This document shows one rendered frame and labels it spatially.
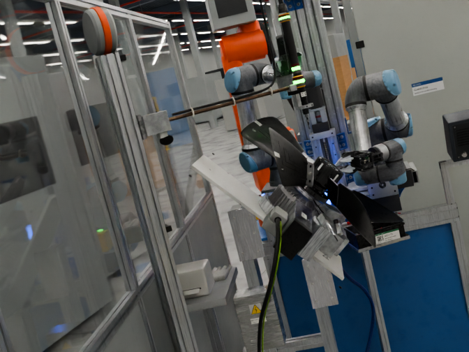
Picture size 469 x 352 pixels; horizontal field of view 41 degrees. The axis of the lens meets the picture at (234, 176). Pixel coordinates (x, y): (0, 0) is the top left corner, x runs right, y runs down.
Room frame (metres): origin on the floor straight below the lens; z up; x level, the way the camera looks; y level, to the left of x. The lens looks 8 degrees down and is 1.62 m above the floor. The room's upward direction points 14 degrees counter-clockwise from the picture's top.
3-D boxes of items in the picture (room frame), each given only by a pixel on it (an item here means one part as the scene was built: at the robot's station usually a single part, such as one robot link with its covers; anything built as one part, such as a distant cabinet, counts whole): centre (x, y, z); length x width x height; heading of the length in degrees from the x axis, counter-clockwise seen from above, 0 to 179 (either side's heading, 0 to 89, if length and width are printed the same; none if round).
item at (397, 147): (2.64, -0.69, 1.17); 0.11 x 0.08 x 0.09; 118
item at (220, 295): (2.41, 0.23, 0.85); 0.36 x 0.24 x 0.03; 171
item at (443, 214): (2.77, -0.49, 0.82); 0.90 x 0.04 x 0.08; 81
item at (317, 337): (2.34, -0.09, 0.56); 0.19 x 0.04 x 0.04; 81
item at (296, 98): (2.43, -0.32, 1.50); 0.09 x 0.07 x 0.10; 116
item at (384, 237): (2.60, -0.53, 0.85); 0.22 x 0.17 x 0.07; 95
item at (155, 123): (2.16, 0.23, 1.54); 0.10 x 0.07 x 0.08; 116
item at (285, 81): (2.82, -0.34, 1.54); 0.11 x 0.08 x 0.11; 117
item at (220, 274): (2.49, 0.16, 0.87); 0.15 x 0.09 x 0.02; 167
